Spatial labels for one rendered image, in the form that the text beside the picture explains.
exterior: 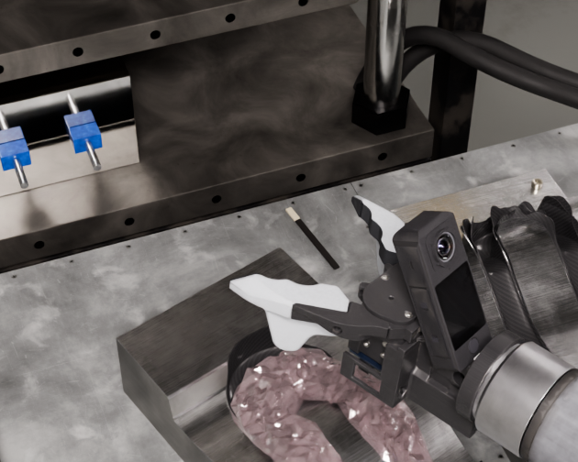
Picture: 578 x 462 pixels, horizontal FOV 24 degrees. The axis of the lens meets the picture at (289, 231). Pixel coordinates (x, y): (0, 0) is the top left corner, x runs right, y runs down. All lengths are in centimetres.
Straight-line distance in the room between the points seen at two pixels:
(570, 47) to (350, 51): 144
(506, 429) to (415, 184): 112
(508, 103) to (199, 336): 190
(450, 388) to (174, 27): 108
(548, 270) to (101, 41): 71
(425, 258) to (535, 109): 253
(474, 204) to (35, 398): 67
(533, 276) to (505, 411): 84
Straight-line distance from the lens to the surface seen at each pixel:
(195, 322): 170
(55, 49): 194
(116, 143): 206
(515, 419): 94
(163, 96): 222
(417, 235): 92
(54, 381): 181
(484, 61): 207
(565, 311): 178
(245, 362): 171
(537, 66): 214
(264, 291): 99
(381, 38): 204
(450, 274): 95
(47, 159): 205
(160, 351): 168
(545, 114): 344
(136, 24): 195
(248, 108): 219
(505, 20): 373
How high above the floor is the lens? 221
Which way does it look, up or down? 46 degrees down
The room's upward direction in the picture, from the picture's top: straight up
